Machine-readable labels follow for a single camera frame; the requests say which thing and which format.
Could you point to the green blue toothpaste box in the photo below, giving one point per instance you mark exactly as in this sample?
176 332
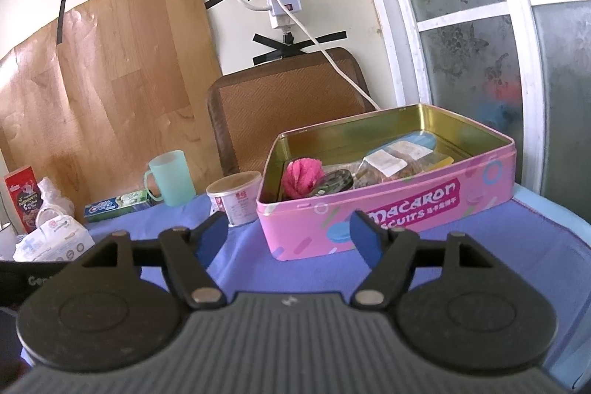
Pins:
115 204

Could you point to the teal plastic cup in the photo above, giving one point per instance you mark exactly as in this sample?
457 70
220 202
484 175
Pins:
173 179

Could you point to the white enamel mug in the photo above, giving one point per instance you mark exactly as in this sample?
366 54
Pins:
5 244

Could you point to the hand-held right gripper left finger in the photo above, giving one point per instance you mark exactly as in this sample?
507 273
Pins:
212 237

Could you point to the white tissue pack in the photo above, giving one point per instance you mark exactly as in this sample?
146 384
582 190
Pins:
51 237

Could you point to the blue tablecloth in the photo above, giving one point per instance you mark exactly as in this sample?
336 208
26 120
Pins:
508 237

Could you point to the bagged paper cup stack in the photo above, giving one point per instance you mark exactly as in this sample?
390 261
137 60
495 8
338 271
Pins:
53 195

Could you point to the wood grain wall sheet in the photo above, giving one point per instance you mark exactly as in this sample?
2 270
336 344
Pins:
115 98

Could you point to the red snack box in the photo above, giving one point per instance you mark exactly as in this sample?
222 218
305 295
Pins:
23 195

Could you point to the white framed frosted glass door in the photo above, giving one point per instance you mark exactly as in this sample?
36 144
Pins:
471 66

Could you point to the pink fluffy scrunchie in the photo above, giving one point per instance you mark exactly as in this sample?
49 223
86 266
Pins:
302 177

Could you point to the yellow packet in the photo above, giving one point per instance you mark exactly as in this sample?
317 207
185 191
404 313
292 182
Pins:
438 162

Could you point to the clear snack packet gold edge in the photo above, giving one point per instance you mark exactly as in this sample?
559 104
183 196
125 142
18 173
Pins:
383 165

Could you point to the brown woven chair back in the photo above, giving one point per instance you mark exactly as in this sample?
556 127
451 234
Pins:
277 108

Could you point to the pink tin box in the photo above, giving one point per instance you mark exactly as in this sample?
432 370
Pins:
415 209

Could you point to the long black tape strip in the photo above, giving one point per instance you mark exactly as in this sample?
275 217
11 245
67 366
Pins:
61 22

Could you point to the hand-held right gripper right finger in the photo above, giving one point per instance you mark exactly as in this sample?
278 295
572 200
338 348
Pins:
367 239

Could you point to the white pink paper cup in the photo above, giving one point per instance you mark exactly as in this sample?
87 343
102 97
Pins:
235 200

